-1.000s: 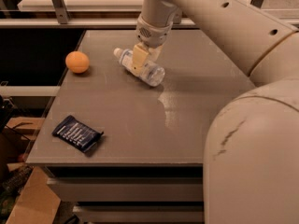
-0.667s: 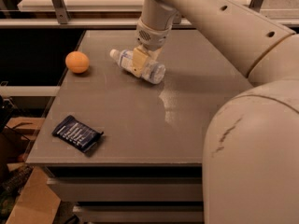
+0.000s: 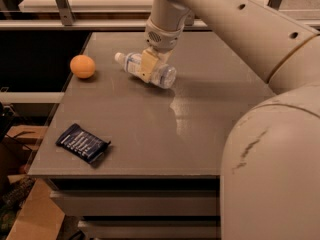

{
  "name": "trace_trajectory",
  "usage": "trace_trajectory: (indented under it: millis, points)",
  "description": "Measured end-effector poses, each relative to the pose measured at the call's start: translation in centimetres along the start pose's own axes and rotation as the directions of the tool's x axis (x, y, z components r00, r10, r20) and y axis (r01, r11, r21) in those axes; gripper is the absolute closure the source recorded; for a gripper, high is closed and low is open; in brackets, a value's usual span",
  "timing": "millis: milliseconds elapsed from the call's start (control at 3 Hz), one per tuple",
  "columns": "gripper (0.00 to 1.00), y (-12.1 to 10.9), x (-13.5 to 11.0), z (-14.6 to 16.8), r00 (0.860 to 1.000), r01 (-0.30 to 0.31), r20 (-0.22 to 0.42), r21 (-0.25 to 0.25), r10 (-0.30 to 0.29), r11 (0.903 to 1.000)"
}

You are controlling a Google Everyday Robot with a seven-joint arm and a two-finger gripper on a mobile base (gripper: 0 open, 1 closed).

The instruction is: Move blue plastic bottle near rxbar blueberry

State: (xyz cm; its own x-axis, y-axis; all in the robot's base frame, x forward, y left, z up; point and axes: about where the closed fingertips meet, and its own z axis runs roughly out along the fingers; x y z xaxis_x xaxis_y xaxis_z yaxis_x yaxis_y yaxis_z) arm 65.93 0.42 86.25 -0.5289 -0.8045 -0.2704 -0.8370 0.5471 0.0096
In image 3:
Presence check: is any metal frame railing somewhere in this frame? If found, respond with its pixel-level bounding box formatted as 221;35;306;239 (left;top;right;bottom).
0;0;320;32

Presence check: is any grey drawer cabinet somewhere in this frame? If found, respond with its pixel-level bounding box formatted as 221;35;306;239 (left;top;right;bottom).
30;32;271;240

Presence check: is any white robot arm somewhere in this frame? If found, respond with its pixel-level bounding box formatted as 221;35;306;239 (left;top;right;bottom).
142;0;320;240

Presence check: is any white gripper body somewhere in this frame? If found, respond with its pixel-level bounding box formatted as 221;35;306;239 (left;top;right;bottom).
144;18;183;53

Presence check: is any blue rxbar wrapper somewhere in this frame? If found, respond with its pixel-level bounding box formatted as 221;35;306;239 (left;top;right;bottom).
56;123;111;164

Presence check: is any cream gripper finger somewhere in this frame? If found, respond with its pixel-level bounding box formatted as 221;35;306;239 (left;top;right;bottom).
140;48;159;83

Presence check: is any clear plastic water bottle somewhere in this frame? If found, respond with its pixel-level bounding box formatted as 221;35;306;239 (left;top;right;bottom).
114;52;176;89

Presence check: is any orange fruit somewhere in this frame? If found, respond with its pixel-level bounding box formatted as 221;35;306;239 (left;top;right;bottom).
70;55;96;79

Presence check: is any cardboard box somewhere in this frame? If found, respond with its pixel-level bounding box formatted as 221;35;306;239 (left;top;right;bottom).
6;179;65;240

